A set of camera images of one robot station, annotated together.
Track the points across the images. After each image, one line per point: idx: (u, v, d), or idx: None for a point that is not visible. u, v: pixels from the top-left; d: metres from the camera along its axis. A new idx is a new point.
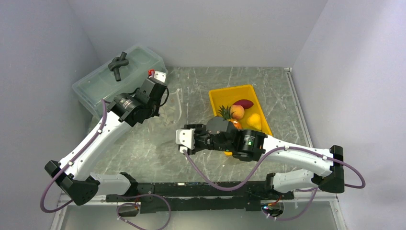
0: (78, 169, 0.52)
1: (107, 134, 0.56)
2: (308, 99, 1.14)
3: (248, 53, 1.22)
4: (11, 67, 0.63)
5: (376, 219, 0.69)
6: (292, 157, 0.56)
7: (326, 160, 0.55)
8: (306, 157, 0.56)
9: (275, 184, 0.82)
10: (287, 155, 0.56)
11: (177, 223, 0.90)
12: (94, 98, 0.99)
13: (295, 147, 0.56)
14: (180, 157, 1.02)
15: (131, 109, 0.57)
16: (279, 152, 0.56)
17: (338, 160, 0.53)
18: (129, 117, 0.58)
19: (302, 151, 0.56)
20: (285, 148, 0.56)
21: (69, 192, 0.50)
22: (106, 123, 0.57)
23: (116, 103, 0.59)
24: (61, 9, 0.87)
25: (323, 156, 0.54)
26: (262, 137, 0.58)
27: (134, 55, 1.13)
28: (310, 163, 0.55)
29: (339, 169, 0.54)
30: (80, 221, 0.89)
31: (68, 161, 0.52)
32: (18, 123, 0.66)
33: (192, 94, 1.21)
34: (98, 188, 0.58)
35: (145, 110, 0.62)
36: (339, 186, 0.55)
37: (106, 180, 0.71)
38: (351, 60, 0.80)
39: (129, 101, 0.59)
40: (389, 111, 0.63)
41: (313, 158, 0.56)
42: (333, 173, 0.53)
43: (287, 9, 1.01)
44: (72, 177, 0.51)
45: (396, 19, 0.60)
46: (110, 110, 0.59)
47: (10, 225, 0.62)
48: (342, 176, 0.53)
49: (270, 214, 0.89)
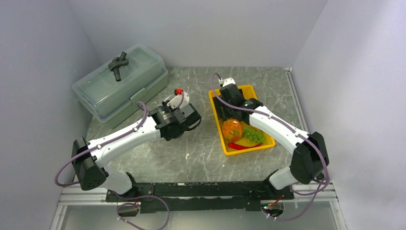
0: (103, 154, 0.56)
1: (140, 134, 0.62)
2: (308, 98, 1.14)
3: (248, 53, 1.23)
4: (11, 67, 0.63)
5: (376, 219, 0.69)
6: (270, 123, 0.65)
7: (297, 137, 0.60)
8: (281, 129, 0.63)
9: (269, 178, 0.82)
10: (266, 121, 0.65)
11: (177, 223, 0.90)
12: (94, 98, 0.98)
13: (277, 120, 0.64)
14: (180, 157, 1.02)
15: (169, 122, 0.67)
16: (263, 118, 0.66)
17: (307, 139, 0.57)
18: (163, 128, 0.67)
19: (281, 124, 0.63)
20: (267, 116, 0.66)
21: (85, 172, 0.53)
22: (142, 124, 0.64)
23: (157, 112, 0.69)
24: (61, 9, 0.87)
25: (296, 132, 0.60)
26: (258, 104, 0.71)
27: (134, 55, 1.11)
28: (282, 134, 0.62)
29: (305, 148, 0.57)
30: (80, 221, 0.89)
31: (98, 144, 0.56)
32: (17, 123, 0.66)
33: (192, 94, 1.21)
34: (105, 181, 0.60)
35: (177, 128, 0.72)
36: (301, 165, 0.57)
37: (113, 176, 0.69)
38: (351, 60, 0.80)
39: (168, 115, 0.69)
40: (388, 111, 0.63)
41: (287, 132, 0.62)
42: (298, 147, 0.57)
43: (287, 9, 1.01)
44: (94, 160, 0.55)
45: (396, 19, 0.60)
46: (150, 116, 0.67)
47: (10, 225, 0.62)
48: (303, 152, 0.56)
49: (269, 214, 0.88)
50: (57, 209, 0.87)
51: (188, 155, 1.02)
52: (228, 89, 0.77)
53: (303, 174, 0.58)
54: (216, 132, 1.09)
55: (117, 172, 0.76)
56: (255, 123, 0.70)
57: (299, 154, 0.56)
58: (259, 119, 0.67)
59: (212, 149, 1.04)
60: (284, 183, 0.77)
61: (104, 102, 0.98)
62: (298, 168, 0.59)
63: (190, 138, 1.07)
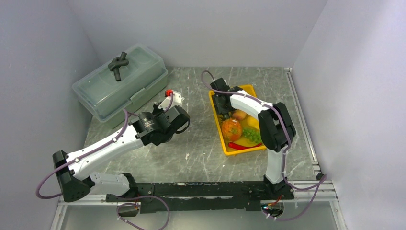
0: (81, 168, 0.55)
1: (119, 145, 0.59)
2: (308, 98, 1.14)
3: (248, 53, 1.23)
4: (11, 67, 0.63)
5: (376, 218, 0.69)
6: (244, 101, 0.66)
7: (263, 107, 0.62)
8: (251, 102, 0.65)
9: (267, 174, 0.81)
10: (241, 99, 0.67)
11: (177, 223, 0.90)
12: (94, 98, 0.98)
13: (251, 97, 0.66)
14: (180, 157, 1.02)
15: (151, 130, 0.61)
16: (239, 97, 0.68)
17: (272, 107, 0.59)
18: (146, 136, 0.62)
19: (252, 99, 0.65)
20: (242, 94, 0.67)
21: (64, 187, 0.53)
22: (123, 134, 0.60)
23: (139, 120, 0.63)
24: (61, 9, 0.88)
25: (261, 102, 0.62)
26: (238, 89, 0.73)
27: (134, 55, 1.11)
28: (252, 107, 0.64)
29: (267, 114, 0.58)
30: (80, 221, 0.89)
31: (75, 158, 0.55)
32: (17, 122, 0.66)
33: (191, 94, 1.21)
34: (89, 190, 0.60)
35: (162, 133, 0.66)
36: (265, 130, 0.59)
37: (103, 182, 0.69)
38: (351, 60, 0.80)
39: (150, 122, 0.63)
40: (387, 110, 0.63)
41: (255, 104, 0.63)
42: (262, 114, 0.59)
43: (287, 9, 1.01)
44: (72, 174, 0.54)
45: (396, 20, 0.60)
46: (131, 124, 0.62)
47: (10, 225, 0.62)
48: (265, 117, 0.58)
49: (269, 214, 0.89)
50: (57, 209, 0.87)
51: (188, 155, 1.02)
52: (215, 82, 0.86)
53: (268, 140, 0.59)
54: (216, 132, 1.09)
55: (111, 176, 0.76)
56: (234, 104, 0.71)
57: (261, 118, 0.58)
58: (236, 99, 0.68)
59: (212, 149, 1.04)
60: (275, 172, 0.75)
61: (103, 103, 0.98)
62: (265, 134, 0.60)
63: (190, 138, 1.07)
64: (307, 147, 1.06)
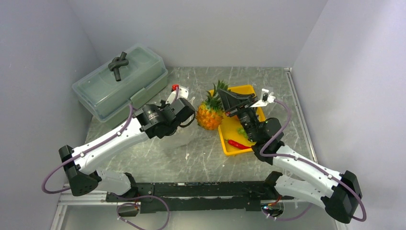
0: (86, 163, 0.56)
1: (124, 138, 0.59)
2: (308, 98, 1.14)
3: (248, 53, 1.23)
4: (11, 67, 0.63)
5: (376, 218, 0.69)
6: (300, 167, 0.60)
7: (331, 179, 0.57)
8: (311, 171, 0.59)
9: (277, 184, 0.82)
10: (295, 164, 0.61)
11: (177, 223, 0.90)
12: (95, 97, 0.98)
13: (305, 161, 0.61)
14: (181, 157, 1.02)
15: (155, 123, 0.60)
16: (289, 160, 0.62)
17: (342, 182, 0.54)
18: (150, 129, 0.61)
19: (310, 165, 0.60)
20: (295, 157, 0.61)
21: (70, 181, 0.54)
22: (127, 127, 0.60)
23: (143, 111, 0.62)
24: (61, 10, 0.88)
25: (329, 175, 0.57)
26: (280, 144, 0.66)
27: (134, 55, 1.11)
28: (314, 178, 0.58)
29: (342, 191, 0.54)
30: (80, 221, 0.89)
31: (81, 153, 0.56)
32: (17, 121, 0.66)
33: (191, 94, 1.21)
34: (97, 184, 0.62)
35: (167, 126, 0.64)
36: (339, 210, 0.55)
37: (108, 178, 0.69)
38: (351, 60, 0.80)
39: (154, 114, 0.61)
40: (387, 111, 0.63)
41: (318, 174, 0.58)
42: (335, 193, 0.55)
43: (287, 9, 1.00)
44: (78, 168, 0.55)
45: (396, 21, 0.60)
46: (135, 116, 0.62)
47: (10, 225, 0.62)
48: (343, 198, 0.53)
49: (269, 214, 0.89)
50: (57, 209, 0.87)
51: (188, 155, 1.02)
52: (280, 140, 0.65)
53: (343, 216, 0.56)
54: (215, 132, 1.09)
55: (115, 174, 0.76)
56: (277, 163, 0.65)
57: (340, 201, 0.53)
58: (286, 160, 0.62)
59: (212, 149, 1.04)
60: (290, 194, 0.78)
61: (103, 102, 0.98)
62: (334, 211, 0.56)
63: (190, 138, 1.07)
64: (307, 147, 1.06)
